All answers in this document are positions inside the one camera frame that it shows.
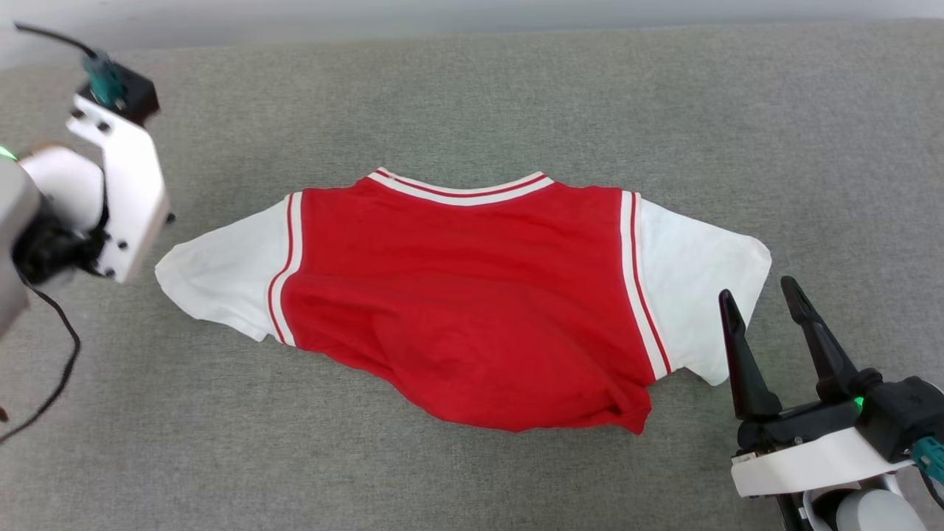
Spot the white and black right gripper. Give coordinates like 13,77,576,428
718,276,914,498

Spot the red and white t-shirt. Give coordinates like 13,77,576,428
154,167,773,436

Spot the black right camera cable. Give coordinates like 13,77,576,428
911,435,944,511

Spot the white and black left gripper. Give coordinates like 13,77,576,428
11,94,172,286

